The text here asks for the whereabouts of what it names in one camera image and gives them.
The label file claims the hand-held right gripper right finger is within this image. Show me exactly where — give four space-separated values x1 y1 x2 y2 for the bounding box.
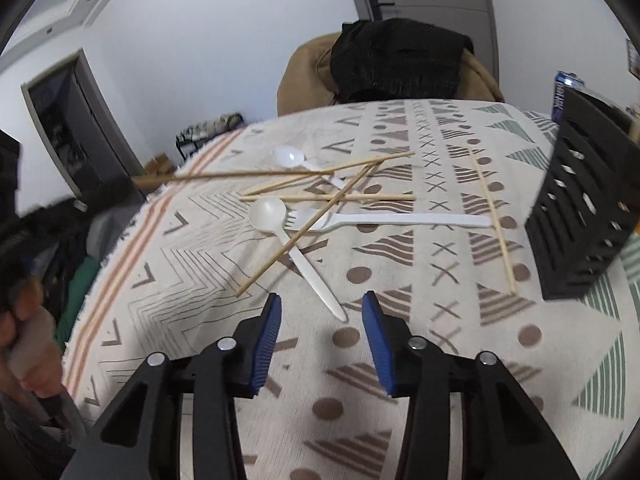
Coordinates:
361 290 581 480

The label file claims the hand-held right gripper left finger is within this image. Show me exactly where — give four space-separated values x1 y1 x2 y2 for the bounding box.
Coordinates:
60 292 283 480

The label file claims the wooden chopstick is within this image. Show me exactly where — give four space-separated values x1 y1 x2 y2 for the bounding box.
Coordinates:
239 193 417 203
131 170 335 192
234 159 385 297
469 149 516 294
242 151 416 196

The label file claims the white plastic fork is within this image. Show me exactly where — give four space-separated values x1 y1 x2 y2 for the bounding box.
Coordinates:
285 208 495 233

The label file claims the large white plastic spoon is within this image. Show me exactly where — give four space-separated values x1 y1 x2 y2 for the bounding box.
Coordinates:
248 197 348 322

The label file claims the black slotted utensil holder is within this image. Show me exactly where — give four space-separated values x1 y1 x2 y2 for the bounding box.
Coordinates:
524 87 640 302

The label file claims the person's left hand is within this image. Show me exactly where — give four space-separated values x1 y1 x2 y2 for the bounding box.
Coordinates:
0 280 63 401

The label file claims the patterned beige tablecloth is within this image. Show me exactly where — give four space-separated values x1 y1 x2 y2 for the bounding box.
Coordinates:
62 99 640 480

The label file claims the green cloth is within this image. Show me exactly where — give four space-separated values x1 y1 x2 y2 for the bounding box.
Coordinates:
55 257 103 346

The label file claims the cardboard box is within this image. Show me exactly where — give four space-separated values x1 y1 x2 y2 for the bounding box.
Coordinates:
144 154 177 177

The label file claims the small white plastic spoon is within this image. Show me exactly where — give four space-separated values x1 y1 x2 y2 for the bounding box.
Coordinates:
271 145 347 191

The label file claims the brown chair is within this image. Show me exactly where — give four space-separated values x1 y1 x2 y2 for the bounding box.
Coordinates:
276 32 506 117

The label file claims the black cloth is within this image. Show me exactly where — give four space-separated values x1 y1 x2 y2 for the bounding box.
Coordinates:
329 17 475 103

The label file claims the blue drink can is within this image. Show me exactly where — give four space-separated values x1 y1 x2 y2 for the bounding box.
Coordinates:
551 71 586 121

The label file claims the grey framed wall cabinet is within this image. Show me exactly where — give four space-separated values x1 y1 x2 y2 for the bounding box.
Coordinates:
21 49 146 201

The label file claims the black door handle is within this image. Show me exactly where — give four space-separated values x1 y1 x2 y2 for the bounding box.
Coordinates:
367 0 396 23

